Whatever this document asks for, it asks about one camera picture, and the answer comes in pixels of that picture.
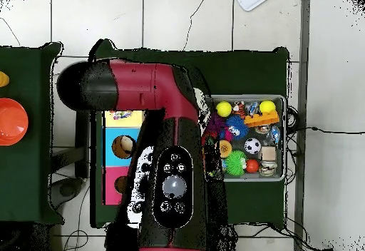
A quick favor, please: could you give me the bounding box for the green spiky ball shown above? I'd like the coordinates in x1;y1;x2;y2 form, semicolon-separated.
225;150;247;176

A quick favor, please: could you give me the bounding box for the black and white soccer ball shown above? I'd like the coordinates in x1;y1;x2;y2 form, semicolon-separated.
244;138;262;155

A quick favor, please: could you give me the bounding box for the orange toy brick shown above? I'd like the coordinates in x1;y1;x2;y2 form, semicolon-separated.
243;111;280;128

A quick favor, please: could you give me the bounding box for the dark green table cloth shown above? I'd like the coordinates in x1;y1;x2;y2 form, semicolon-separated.
89;39;290;229

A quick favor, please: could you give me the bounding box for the wooden cube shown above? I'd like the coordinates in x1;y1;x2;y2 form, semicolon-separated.
259;146;277;161

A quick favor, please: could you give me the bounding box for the blue spiky ball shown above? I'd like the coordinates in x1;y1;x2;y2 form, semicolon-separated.
226;115;250;140

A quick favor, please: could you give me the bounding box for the neighbouring green cloth table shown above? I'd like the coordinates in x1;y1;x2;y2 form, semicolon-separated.
0;41;65;225

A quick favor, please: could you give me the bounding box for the yellow smiley ball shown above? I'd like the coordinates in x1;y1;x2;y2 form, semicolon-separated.
259;100;277;114

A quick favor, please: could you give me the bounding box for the orange striped tiger toy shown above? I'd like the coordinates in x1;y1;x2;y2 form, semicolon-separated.
232;101;247;119

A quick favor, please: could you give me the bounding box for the toy burger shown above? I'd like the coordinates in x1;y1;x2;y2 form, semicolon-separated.
218;140;233;158

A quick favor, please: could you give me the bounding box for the black cable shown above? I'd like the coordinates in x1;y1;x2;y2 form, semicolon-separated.
284;125;365;135

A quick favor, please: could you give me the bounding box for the plain yellow ball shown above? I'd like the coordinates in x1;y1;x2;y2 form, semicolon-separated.
215;101;232;118

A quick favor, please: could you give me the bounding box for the orange plastic bowl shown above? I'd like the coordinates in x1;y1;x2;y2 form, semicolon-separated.
0;97;29;146

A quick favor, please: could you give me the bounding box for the wooden box with three holes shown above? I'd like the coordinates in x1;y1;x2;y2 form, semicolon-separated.
101;110;145;206

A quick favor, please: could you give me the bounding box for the white tray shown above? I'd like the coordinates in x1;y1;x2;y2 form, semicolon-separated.
233;0;273;12

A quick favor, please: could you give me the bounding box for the colourful dotted cloth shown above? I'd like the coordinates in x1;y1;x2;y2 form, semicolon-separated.
109;110;133;121

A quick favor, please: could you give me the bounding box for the silver mesh bin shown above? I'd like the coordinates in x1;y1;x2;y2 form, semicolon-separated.
199;94;287;183

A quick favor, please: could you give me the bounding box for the plain orange ball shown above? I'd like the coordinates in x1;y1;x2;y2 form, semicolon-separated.
245;159;260;174

